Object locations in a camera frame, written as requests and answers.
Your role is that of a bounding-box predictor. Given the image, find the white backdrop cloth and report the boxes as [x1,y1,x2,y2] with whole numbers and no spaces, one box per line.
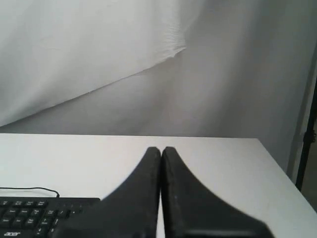
[0,0,317,170]

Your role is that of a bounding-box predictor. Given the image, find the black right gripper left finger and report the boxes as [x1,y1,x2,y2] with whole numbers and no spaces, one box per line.
[53,147,161,238]

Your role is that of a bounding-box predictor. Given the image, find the black Acer keyboard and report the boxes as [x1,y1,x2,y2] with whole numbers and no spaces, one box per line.
[0,196,100,238]

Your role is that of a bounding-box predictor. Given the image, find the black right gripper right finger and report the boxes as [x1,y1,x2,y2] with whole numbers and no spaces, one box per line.
[161,147,272,238]

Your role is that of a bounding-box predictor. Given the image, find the black tripod stand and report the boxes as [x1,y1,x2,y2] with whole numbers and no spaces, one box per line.
[295,84,317,191]

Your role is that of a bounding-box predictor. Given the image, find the black keyboard cable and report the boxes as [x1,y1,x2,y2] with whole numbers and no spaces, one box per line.
[0,187,60,199]

